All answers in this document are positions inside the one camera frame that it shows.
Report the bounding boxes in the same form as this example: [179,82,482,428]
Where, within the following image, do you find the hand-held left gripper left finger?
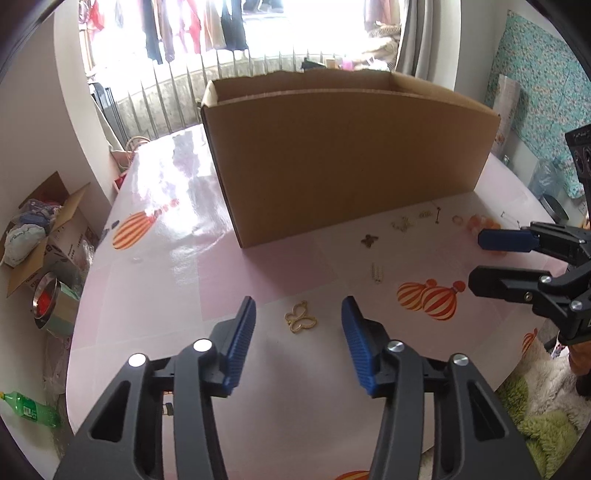
[54,295,257,480]

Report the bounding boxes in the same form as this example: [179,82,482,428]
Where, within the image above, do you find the white printed poster board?
[484,73,522,160]

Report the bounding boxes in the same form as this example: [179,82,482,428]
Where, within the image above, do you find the large cardboard box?
[199,69,502,250]

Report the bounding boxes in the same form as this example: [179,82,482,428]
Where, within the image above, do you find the person's right hand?
[566,344,591,398]

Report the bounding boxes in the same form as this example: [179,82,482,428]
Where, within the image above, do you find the grey curtain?
[396,0,462,93]

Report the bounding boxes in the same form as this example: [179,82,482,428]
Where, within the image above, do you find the black metal rack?
[89,82,131,151]

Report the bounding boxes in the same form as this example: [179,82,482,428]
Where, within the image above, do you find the clear water bottle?
[527,158,568,200]

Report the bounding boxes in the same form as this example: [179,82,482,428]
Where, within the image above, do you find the row of hanging clothes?
[76,0,287,65]

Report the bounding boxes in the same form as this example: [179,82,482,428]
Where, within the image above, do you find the dark grey container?
[540,194,572,225]

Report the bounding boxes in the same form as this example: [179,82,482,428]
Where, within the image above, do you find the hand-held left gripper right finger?
[341,295,543,480]

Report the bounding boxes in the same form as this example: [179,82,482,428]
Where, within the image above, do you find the pink balloon print tablecloth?
[65,124,585,480]

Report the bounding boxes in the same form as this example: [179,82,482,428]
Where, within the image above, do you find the small open cardboard box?
[0,171,100,301]

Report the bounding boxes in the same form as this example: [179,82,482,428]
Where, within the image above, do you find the white tote bag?
[111,135,153,174]

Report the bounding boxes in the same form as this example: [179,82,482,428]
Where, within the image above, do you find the green plastic bottle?
[0,390,63,429]

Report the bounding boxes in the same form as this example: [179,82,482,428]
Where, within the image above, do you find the blue patterned plastic bag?
[18,198,63,227]

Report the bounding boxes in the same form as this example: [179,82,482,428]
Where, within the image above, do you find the pile of bedding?
[365,18,403,61]

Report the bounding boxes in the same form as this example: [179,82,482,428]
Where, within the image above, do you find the steel pot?
[31,271,83,337]

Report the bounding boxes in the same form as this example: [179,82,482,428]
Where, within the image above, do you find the teal patterned wall cloth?
[482,10,591,200]

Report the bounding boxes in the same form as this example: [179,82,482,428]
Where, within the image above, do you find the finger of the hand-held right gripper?
[478,222,591,259]
[468,265,580,315]

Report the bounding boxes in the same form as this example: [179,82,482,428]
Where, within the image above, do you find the white tied plastic bag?
[4,224,47,266]

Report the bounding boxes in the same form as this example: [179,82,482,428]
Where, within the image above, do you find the gold butterfly pendant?
[284,299,320,334]

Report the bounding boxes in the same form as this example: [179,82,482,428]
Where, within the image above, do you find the black device with round holes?
[564,128,591,188]

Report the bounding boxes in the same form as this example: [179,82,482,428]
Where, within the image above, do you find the fluffy green white rug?
[495,339,591,480]

